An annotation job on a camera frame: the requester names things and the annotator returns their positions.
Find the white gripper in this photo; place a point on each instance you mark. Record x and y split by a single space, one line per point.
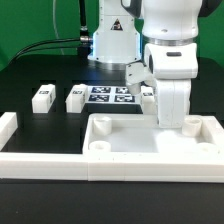
169 69

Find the white desk top tray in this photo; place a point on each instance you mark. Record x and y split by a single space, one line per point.
136 133

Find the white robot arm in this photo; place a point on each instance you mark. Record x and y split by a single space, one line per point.
154 41

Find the fiducial marker board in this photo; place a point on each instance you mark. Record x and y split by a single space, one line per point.
110 95

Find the white left fence block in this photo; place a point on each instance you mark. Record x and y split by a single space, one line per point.
8 125

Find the white front fence bar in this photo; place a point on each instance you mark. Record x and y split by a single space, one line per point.
136 167

